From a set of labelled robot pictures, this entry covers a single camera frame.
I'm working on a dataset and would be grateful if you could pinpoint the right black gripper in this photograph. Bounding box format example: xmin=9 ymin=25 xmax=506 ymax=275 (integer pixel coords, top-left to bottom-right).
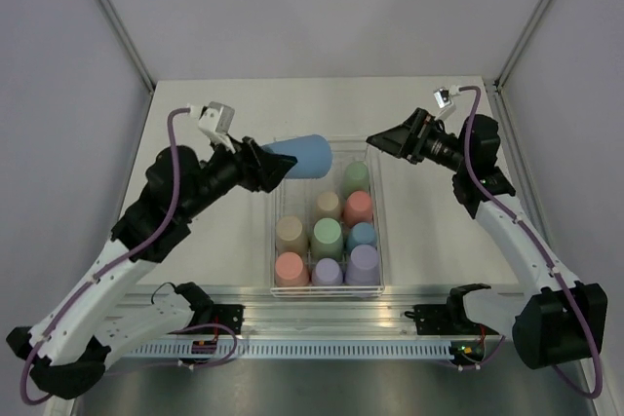
xmin=367 ymin=107 xmax=469 ymax=172

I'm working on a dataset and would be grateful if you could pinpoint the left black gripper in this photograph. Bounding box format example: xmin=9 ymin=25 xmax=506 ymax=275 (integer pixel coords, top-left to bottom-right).
xmin=183 ymin=129 xmax=298 ymax=218

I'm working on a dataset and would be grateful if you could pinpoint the beige cup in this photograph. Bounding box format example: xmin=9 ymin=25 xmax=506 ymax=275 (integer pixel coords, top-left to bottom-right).
xmin=275 ymin=215 xmax=309 ymax=257
xmin=314 ymin=191 xmax=342 ymax=223

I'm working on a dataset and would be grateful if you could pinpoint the green cup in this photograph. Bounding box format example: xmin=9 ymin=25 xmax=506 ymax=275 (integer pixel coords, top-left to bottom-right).
xmin=341 ymin=161 xmax=370 ymax=199
xmin=310 ymin=218 xmax=344 ymax=261

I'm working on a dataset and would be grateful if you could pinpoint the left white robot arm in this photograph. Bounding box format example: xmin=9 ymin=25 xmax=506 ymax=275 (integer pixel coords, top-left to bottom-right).
xmin=6 ymin=137 xmax=304 ymax=405

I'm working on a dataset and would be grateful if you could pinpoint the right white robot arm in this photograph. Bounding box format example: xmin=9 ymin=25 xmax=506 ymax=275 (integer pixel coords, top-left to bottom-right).
xmin=366 ymin=108 xmax=607 ymax=369

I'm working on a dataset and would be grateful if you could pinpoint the pink cup rear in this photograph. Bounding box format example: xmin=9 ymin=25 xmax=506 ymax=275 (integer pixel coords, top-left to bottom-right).
xmin=343 ymin=191 xmax=373 ymax=228

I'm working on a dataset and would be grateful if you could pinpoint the pink cup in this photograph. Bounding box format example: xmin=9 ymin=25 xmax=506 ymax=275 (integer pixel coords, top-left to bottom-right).
xmin=343 ymin=191 xmax=373 ymax=228
xmin=274 ymin=252 xmax=310 ymax=287

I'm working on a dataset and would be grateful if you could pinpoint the light blue cup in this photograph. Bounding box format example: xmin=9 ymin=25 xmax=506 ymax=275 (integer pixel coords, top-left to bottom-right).
xmin=345 ymin=222 xmax=377 ymax=254

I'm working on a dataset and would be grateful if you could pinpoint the pink cup front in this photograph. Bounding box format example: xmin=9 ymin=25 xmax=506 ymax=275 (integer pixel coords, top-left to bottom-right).
xmin=274 ymin=252 xmax=310 ymax=287

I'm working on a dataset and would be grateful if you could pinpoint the small purple cup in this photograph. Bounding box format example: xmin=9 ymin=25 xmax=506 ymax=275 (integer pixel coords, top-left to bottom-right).
xmin=312 ymin=258 xmax=343 ymax=286

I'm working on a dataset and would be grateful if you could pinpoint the large purple cup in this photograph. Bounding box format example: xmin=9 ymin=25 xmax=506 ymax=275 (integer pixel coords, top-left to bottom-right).
xmin=345 ymin=245 xmax=380 ymax=285

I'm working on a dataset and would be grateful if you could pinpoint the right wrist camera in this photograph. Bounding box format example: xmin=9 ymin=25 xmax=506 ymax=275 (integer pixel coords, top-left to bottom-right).
xmin=434 ymin=85 xmax=460 ymax=121

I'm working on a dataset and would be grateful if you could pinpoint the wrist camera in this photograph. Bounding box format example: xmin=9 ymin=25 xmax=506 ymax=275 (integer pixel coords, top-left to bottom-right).
xmin=197 ymin=101 xmax=235 ymax=149
xmin=434 ymin=85 xmax=460 ymax=121

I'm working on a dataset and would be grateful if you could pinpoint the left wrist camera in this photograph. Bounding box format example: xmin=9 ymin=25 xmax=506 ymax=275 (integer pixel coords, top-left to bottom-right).
xmin=197 ymin=101 xmax=235 ymax=149

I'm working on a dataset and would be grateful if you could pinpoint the clear wire dish rack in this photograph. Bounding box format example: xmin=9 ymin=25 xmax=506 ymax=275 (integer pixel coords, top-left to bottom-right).
xmin=267 ymin=136 xmax=388 ymax=299

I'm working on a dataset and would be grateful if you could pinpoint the aluminium front rail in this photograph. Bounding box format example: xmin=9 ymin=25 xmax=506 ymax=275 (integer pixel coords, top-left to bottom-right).
xmin=67 ymin=286 xmax=537 ymax=338

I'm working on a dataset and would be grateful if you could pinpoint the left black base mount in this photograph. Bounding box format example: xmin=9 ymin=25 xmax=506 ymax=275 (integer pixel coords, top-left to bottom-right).
xmin=178 ymin=304 xmax=245 ymax=336

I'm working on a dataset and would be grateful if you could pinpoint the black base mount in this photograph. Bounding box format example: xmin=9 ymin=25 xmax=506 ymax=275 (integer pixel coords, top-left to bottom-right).
xmin=178 ymin=304 xmax=245 ymax=336
xmin=403 ymin=304 xmax=459 ymax=336

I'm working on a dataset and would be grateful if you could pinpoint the white slotted cable duct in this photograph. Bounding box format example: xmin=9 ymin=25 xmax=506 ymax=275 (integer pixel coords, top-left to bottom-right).
xmin=126 ymin=338 xmax=452 ymax=361

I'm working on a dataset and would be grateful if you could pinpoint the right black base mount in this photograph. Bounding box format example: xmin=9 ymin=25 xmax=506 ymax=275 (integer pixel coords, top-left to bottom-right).
xmin=403 ymin=304 xmax=459 ymax=336

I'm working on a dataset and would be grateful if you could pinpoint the right aluminium frame post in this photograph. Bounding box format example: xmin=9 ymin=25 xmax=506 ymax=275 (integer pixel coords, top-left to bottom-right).
xmin=492 ymin=0 xmax=556 ymax=93

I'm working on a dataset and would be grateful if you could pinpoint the aluminium frame post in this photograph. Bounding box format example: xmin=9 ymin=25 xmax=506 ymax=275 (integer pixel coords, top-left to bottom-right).
xmin=492 ymin=0 xmax=556 ymax=93
xmin=95 ymin=0 xmax=156 ymax=96

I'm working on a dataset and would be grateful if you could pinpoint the left aluminium frame post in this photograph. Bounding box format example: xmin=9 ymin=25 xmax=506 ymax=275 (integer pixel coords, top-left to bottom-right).
xmin=95 ymin=0 xmax=156 ymax=96

